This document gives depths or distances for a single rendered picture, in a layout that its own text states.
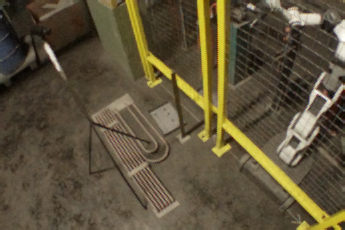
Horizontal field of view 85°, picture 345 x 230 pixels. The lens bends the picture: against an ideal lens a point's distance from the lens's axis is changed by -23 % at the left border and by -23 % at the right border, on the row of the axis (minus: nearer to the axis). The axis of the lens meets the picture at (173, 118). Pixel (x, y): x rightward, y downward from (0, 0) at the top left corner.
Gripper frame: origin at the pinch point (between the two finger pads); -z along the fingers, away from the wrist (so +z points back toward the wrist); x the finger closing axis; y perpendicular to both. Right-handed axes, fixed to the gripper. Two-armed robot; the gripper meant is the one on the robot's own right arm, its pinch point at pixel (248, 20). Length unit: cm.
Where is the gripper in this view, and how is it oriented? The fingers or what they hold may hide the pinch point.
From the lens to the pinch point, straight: 130.5
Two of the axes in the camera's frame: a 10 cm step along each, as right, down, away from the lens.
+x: 6.7, 6.0, -4.3
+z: 7.3, -6.5, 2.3
